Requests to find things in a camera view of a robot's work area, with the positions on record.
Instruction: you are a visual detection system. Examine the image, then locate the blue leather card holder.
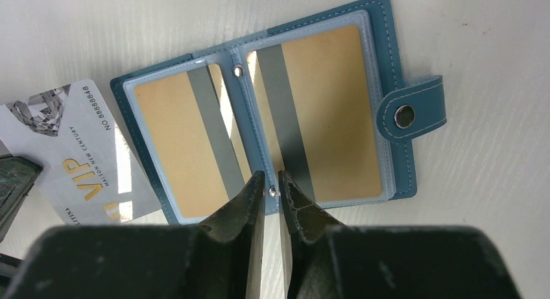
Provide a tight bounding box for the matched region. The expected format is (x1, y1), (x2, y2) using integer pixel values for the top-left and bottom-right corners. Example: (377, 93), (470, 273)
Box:
(110, 0), (447, 224)

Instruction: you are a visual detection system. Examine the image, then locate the gold card sleeve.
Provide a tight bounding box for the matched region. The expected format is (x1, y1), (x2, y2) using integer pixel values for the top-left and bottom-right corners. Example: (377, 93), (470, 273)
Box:
(246, 25), (383, 203)
(132, 64), (252, 223)

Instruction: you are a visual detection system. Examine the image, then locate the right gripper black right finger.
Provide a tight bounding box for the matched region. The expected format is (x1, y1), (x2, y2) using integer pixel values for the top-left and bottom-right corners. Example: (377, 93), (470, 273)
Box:
(278, 171), (342, 298)

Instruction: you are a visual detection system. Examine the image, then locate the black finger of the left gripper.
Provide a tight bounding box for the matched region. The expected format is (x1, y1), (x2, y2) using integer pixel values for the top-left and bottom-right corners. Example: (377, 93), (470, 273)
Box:
(1, 156), (43, 241)

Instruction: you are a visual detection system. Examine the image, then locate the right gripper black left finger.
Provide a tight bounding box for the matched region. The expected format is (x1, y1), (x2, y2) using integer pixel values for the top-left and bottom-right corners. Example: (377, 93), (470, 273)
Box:
(197, 171), (265, 298)

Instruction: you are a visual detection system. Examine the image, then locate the gold card right sleeve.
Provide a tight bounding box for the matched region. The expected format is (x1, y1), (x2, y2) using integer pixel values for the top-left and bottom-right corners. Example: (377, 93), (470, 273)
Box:
(246, 25), (383, 203)

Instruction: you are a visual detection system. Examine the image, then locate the gold card left sleeve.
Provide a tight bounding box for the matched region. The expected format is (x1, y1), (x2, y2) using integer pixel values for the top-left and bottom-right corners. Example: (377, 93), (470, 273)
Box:
(132, 64), (252, 223)

